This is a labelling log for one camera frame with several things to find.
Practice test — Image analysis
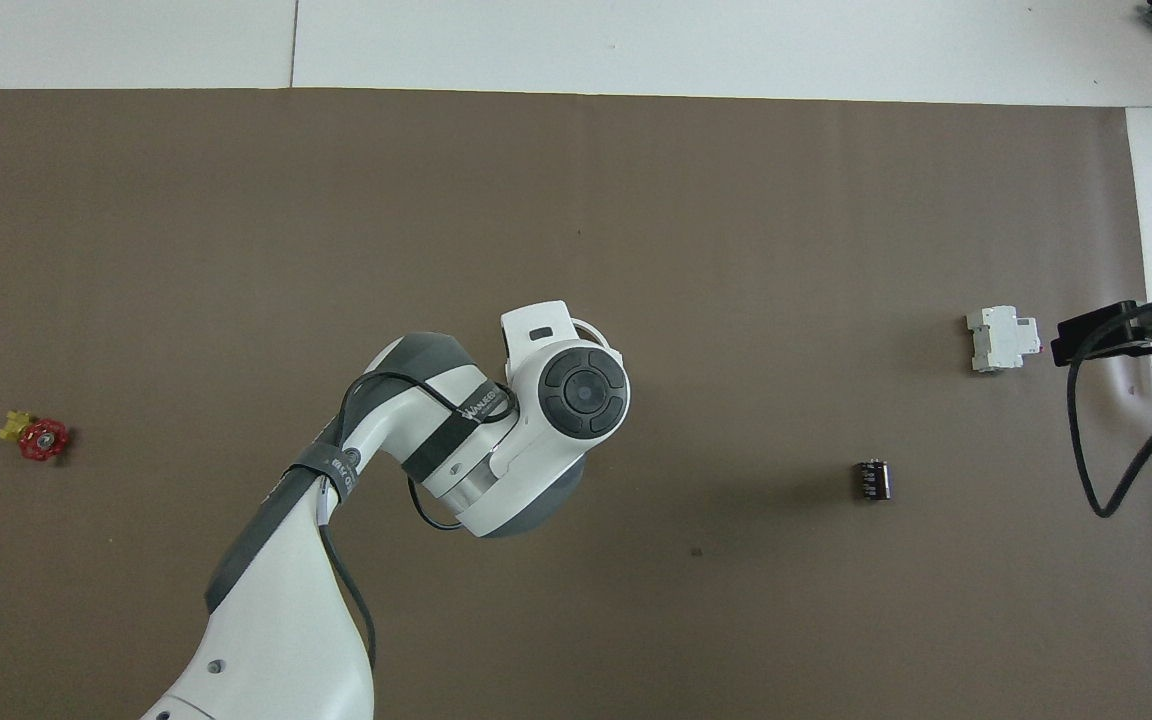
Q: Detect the black cylindrical capacitor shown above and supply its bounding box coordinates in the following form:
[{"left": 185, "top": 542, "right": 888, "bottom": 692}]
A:
[{"left": 855, "top": 458, "right": 892, "bottom": 503}]

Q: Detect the white half-ring pipe clamp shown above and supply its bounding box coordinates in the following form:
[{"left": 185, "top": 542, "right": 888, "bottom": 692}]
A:
[{"left": 569, "top": 317, "right": 626, "bottom": 367}]

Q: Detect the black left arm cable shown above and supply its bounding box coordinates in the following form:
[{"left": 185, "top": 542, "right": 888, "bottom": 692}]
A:
[{"left": 321, "top": 372, "right": 517, "bottom": 671}]

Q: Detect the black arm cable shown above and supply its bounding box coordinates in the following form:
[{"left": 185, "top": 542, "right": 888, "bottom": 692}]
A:
[
  {"left": 321, "top": 372, "right": 517, "bottom": 671},
  {"left": 1066, "top": 296, "right": 1152, "bottom": 519}
]

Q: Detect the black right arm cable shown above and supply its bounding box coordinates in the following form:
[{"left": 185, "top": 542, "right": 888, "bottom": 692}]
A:
[{"left": 1066, "top": 296, "right": 1152, "bottom": 519}]

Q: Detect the brown paper mat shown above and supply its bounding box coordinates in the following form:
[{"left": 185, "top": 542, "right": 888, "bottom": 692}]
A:
[{"left": 0, "top": 88, "right": 1152, "bottom": 720}]

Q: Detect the white circuit breaker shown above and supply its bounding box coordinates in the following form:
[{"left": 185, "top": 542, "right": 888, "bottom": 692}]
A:
[{"left": 966, "top": 305, "right": 1043, "bottom": 375}]

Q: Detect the red and yellow valve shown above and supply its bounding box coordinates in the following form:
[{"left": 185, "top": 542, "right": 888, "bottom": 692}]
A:
[{"left": 0, "top": 408, "right": 70, "bottom": 463}]

